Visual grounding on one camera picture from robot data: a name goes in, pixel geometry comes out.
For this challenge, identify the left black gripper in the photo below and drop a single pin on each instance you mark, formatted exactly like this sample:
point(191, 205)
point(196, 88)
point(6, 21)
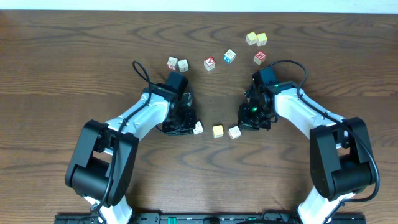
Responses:
point(180, 127)

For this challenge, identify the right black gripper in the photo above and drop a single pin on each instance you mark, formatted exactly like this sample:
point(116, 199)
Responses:
point(244, 122)

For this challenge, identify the white wooden block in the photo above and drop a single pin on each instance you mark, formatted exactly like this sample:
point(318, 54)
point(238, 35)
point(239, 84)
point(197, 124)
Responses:
point(234, 132)
point(198, 128)

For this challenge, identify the yellow wooden block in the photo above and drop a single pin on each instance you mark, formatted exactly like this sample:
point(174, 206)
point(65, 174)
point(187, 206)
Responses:
point(218, 131)

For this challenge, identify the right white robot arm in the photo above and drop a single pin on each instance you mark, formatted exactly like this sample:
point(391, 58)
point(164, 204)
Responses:
point(342, 165)

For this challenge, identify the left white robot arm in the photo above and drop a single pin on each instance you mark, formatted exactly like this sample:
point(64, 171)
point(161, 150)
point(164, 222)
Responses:
point(101, 166)

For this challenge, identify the wooden block teal side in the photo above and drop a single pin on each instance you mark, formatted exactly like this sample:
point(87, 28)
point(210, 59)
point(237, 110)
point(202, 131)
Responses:
point(183, 65)

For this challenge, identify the wooden block red M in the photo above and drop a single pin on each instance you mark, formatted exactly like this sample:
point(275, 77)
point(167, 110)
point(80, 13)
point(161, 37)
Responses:
point(259, 57)

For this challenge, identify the wooden block red 3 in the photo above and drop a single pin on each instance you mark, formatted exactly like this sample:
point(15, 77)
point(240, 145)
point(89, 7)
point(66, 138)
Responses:
point(172, 63)

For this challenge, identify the wooden block blue X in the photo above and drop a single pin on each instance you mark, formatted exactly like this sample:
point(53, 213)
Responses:
point(229, 56)

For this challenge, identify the wooden block red A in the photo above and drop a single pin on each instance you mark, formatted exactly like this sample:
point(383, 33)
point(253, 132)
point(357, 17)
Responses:
point(209, 63)

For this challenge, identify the yellow-edged wooden block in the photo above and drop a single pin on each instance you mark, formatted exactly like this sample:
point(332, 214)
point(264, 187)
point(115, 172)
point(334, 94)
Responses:
point(261, 39)

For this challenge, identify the plain wooden block left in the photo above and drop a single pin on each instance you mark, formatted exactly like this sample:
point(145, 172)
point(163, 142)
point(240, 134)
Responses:
point(251, 38)

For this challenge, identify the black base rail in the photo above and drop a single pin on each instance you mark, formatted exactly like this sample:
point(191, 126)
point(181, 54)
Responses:
point(148, 218)

